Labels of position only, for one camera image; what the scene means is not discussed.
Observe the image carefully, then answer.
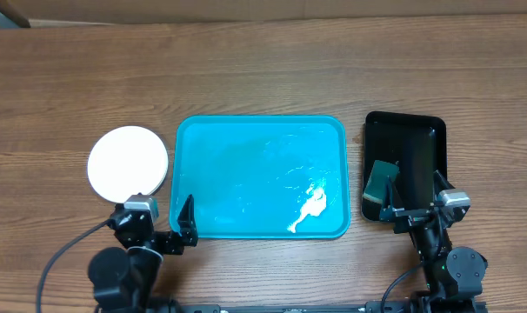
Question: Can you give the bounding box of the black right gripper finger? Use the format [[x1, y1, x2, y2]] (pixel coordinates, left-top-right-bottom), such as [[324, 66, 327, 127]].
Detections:
[[433, 170, 451, 204], [383, 176, 404, 212]]

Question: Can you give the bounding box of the green yellow sponge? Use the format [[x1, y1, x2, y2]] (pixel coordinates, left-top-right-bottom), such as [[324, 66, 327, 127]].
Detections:
[[363, 160, 399, 205]]

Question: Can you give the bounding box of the white plate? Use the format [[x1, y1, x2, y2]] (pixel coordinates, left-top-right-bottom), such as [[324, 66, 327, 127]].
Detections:
[[87, 126, 170, 203]]

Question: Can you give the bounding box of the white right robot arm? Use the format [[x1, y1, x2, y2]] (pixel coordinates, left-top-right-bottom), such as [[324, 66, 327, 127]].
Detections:
[[376, 171, 488, 313]]

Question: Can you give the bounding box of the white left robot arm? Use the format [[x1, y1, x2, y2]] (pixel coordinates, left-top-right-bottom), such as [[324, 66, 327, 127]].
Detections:
[[88, 194, 198, 312]]

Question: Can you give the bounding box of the black plastic tray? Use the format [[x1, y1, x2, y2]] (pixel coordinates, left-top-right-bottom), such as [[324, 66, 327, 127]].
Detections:
[[361, 111, 447, 222]]

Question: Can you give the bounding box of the teal plastic tray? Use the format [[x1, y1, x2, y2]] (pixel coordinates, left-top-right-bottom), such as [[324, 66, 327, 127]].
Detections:
[[169, 115, 350, 239]]

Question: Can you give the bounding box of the white foam blob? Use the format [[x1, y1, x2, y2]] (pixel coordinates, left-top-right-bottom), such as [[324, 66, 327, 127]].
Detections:
[[287, 186, 327, 233]]

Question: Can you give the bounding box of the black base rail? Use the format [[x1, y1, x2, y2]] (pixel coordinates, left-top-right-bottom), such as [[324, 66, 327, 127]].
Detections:
[[158, 297, 489, 313]]

